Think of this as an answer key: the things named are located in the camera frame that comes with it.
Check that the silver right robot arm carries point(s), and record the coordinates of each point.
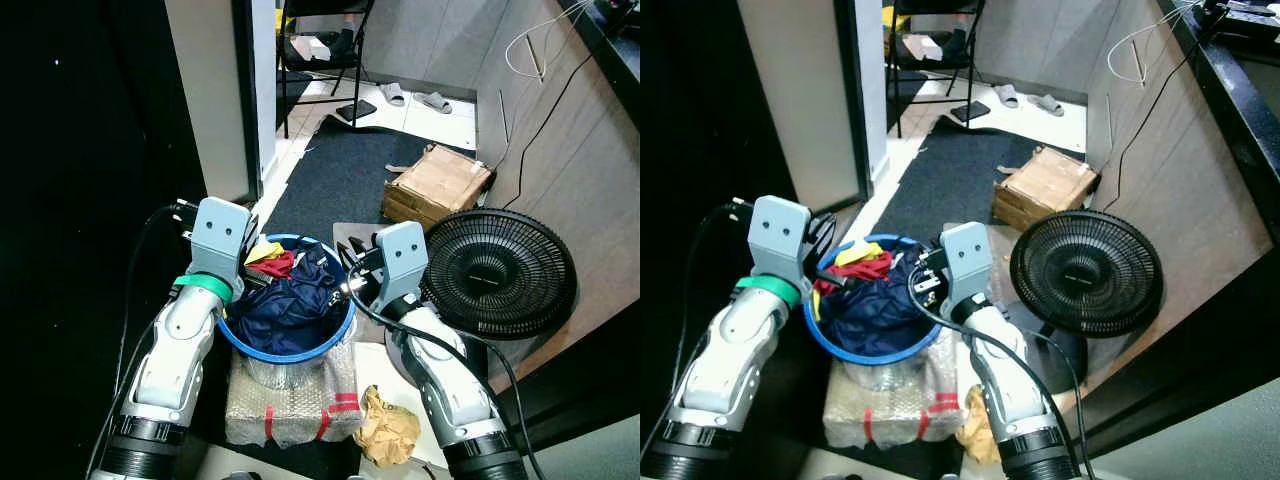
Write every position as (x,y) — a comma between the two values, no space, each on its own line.
(1015,380)
(450,390)

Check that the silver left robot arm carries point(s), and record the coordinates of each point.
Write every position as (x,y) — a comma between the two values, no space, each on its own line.
(175,350)
(730,350)

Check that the yellow garment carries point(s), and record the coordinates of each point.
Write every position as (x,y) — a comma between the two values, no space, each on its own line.
(856,252)
(264,250)

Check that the red garment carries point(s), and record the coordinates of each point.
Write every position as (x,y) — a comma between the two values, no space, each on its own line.
(862,268)
(275,266)

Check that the navy blue garment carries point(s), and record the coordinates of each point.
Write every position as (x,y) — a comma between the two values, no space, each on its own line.
(290,305)
(880,310)

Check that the dark floor mat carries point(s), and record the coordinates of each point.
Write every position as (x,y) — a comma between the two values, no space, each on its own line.
(340,175)
(940,170)

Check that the white paper sheet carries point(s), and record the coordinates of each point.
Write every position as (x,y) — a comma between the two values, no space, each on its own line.
(375,365)

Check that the blue round laundry basket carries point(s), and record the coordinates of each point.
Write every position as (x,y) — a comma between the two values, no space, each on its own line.
(880,356)
(290,354)

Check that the brown cardboard box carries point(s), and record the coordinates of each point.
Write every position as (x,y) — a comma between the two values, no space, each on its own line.
(435,185)
(1045,185)

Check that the bubble wrapped package red tape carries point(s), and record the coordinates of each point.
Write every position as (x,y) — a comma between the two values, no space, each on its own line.
(885,410)
(285,405)

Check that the flat black scale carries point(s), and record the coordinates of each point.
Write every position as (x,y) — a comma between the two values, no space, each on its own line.
(356,110)
(969,111)

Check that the black floor fan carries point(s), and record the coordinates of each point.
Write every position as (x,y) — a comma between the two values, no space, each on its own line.
(1085,270)
(500,272)

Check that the grey door panel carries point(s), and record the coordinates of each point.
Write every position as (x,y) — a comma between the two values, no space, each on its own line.
(210,90)
(800,90)

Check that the crumpled brown paper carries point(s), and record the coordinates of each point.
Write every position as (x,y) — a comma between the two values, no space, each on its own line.
(978,430)
(388,428)

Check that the grey slipper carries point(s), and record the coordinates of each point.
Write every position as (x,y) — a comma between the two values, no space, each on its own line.
(1005,96)
(392,94)
(433,102)
(1046,104)

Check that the black folding chair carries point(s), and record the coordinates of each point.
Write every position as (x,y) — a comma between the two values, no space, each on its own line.
(930,50)
(320,50)

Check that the white box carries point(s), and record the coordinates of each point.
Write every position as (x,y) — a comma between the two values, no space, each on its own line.
(925,47)
(315,47)

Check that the wooden cabinet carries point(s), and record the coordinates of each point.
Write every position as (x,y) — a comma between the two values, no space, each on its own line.
(1180,170)
(570,170)

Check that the black counter top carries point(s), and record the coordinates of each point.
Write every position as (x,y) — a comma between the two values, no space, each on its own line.
(1235,110)
(610,40)

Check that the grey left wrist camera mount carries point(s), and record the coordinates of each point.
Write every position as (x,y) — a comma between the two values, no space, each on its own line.
(220,232)
(778,232)

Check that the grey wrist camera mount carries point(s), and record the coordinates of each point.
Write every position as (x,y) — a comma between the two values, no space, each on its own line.
(402,255)
(778,232)
(968,258)
(220,232)

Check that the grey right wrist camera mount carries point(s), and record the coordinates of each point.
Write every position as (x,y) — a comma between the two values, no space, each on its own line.
(968,258)
(402,255)

